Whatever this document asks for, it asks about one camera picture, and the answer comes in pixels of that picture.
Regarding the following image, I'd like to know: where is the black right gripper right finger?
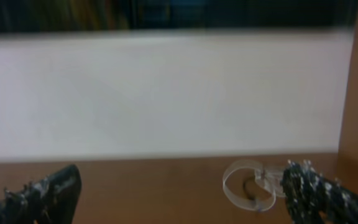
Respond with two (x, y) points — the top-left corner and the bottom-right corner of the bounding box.
(280, 161), (358, 224)

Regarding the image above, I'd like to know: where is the white USB cable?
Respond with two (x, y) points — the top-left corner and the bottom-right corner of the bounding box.
(221, 159), (288, 213)

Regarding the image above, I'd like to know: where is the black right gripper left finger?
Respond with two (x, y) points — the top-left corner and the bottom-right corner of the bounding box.
(0, 164), (82, 224)

